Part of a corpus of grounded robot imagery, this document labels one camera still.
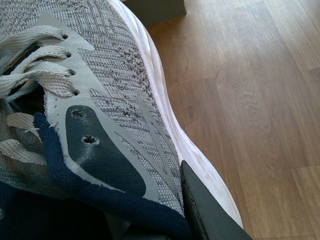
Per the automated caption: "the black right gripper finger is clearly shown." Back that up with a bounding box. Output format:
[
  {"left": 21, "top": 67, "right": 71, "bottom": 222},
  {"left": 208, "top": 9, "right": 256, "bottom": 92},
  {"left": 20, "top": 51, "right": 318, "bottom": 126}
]
[{"left": 180, "top": 160, "right": 251, "bottom": 240}]

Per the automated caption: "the grey knit sneaker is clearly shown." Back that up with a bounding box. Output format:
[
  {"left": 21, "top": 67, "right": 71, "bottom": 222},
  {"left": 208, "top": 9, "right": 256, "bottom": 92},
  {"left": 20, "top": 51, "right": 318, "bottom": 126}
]
[{"left": 0, "top": 0, "right": 243, "bottom": 240}]

